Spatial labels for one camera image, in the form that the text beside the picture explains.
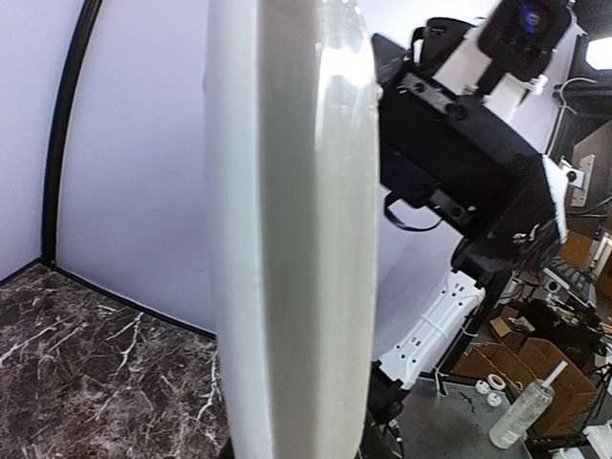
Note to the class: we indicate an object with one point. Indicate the white remote control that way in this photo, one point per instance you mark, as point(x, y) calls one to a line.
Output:
point(292, 179)

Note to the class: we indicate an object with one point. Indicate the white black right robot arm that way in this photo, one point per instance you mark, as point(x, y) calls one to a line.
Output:
point(447, 145)

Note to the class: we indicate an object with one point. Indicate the brown cardboard box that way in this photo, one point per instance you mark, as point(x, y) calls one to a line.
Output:
point(537, 358)

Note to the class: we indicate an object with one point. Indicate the clear plastic squeeze bottle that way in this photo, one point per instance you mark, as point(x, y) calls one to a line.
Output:
point(526, 409)

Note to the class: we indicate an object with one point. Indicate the black vertical frame post left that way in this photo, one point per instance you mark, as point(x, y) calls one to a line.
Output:
point(61, 119)

